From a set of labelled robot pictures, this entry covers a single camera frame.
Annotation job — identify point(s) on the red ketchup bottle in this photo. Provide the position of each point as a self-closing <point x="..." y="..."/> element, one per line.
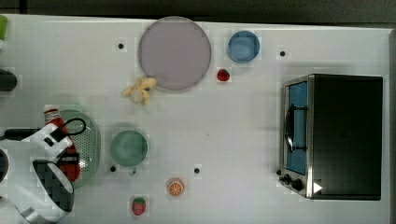
<point x="67" y="155"/>

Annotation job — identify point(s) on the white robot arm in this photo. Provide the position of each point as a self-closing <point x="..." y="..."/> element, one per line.
<point x="31" y="178"/>

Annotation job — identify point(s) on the green oval strainer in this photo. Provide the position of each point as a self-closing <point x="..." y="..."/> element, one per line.
<point x="88" y="146"/>

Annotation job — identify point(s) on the strawberry toy near plate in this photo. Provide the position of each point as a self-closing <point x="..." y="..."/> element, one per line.
<point x="223" y="75"/>

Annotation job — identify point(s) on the peeled banana toy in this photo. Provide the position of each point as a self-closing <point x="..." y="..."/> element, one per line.
<point x="139" y="92"/>

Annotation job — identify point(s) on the purple round plate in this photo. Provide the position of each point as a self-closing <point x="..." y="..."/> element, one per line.
<point x="176" y="52"/>

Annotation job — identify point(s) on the orange slice toy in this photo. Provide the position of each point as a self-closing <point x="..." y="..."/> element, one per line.
<point x="175" y="187"/>

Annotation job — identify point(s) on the green mug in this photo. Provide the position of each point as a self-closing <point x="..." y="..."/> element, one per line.
<point x="129" y="149"/>

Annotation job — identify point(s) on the blue bowl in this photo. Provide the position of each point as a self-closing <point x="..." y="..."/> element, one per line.
<point x="244" y="47"/>

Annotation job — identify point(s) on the strawberry toy near orange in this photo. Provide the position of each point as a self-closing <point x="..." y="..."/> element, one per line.
<point x="138" y="206"/>

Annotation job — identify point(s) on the black toaster oven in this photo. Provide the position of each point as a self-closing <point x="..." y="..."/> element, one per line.
<point x="332" y="137"/>

